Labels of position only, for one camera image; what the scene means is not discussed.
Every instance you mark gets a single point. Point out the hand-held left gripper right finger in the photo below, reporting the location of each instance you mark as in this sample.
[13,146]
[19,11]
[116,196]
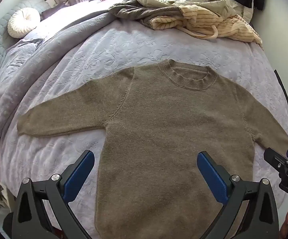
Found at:
[211,174]

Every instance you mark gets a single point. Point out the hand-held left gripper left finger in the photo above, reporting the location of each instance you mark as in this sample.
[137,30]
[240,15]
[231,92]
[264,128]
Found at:
[80,171]

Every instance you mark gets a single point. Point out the brown knit sweater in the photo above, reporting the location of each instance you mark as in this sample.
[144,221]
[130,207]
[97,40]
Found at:
[158,129]

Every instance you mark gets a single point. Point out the lavender embossed blanket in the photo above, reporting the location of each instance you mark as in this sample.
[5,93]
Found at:
[96,49]

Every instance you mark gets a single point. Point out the cream striped garment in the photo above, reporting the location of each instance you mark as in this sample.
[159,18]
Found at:
[208,22]

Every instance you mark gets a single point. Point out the round white pillow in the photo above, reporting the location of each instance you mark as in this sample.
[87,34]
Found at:
[23,22]

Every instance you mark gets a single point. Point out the grey garment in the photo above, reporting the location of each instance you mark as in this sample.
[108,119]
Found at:
[134,12]

